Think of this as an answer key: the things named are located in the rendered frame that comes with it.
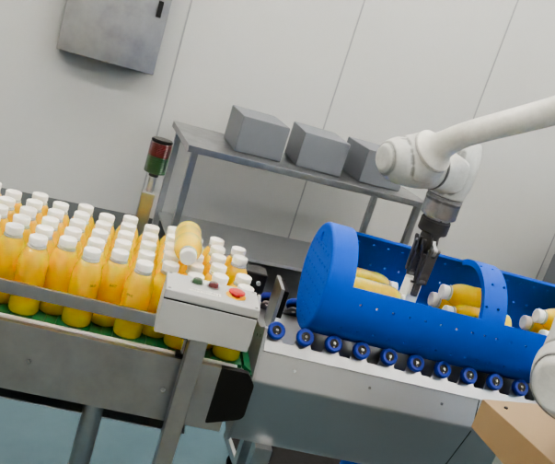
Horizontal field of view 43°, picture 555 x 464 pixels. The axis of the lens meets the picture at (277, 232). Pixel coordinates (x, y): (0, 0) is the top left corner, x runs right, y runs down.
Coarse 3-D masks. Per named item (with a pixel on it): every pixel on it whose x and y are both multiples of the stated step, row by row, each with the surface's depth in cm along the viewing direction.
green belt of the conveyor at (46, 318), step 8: (0, 304) 159; (8, 312) 157; (40, 312) 161; (40, 320) 157; (48, 320) 158; (56, 320) 159; (72, 328) 158; (80, 328) 159; (88, 328) 160; (96, 328) 162; (104, 328) 163; (112, 328) 164; (112, 336) 160; (144, 336) 165; (152, 344) 162; (160, 344) 163; (208, 352) 167; (240, 352) 173; (248, 352) 178; (224, 360) 165; (240, 360) 168; (248, 360) 171; (248, 368) 166
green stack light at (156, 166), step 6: (150, 156) 202; (150, 162) 203; (156, 162) 202; (162, 162) 203; (144, 168) 205; (150, 168) 203; (156, 168) 203; (162, 168) 204; (156, 174) 203; (162, 174) 204
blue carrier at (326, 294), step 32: (320, 256) 180; (352, 256) 171; (384, 256) 196; (448, 256) 193; (320, 288) 172; (352, 288) 170; (512, 288) 203; (544, 288) 201; (320, 320) 173; (352, 320) 172; (384, 320) 173; (416, 320) 174; (448, 320) 175; (480, 320) 176; (512, 320) 208; (416, 352) 181; (448, 352) 179; (480, 352) 179; (512, 352) 179
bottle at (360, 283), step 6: (354, 282) 176; (360, 282) 177; (366, 282) 178; (372, 282) 178; (360, 288) 176; (366, 288) 176; (372, 288) 177; (378, 288) 177; (384, 288) 178; (390, 288) 179; (384, 294) 177; (390, 294) 178; (396, 294) 179
